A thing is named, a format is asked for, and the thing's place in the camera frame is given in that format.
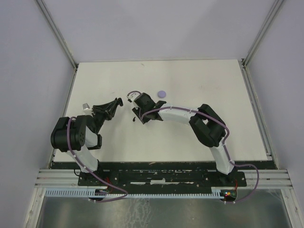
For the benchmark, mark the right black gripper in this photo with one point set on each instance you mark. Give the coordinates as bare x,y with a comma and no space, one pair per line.
136,111

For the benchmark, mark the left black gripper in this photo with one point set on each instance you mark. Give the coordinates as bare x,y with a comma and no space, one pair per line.
108,109

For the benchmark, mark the black round charging case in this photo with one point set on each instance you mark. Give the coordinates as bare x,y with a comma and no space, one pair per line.
120,101

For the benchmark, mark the purple earbud charging case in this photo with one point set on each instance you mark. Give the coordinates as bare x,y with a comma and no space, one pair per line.
161,94

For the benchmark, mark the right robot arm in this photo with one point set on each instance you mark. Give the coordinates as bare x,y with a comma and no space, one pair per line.
208,127

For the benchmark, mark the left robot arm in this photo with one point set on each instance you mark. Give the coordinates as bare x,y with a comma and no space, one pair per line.
78,136

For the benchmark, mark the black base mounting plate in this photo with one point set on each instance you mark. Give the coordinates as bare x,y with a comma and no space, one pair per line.
202,173

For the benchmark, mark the right controller board with LEDs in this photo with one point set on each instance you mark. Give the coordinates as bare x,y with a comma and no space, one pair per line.
230,195

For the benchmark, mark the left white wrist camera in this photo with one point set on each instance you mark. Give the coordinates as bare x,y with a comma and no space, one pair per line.
86,108

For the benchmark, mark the aluminium front rail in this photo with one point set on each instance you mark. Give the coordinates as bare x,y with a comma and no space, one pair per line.
267,179

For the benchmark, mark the right aluminium frame post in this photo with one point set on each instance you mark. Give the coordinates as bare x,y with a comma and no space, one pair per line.
266,25

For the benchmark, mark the aluminium frame post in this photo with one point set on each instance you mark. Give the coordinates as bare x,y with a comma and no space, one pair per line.
266,25
56,31

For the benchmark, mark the white slotted cable duct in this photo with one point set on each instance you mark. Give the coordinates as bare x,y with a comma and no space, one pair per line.
97,193

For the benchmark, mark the left aluminium frame post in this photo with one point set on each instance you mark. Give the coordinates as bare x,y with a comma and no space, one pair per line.
56,31

